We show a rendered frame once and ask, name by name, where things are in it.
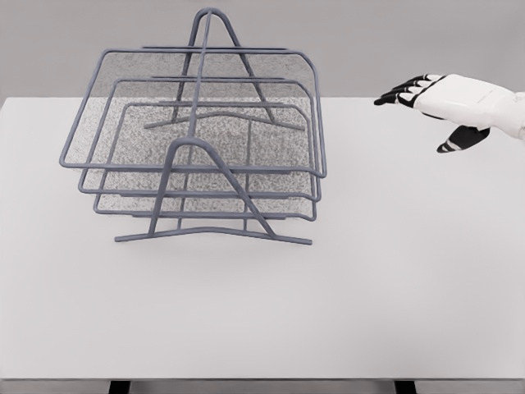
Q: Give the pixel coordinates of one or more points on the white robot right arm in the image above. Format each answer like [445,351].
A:
[520,117]

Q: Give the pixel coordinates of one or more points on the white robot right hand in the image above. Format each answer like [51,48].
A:
[455,98]

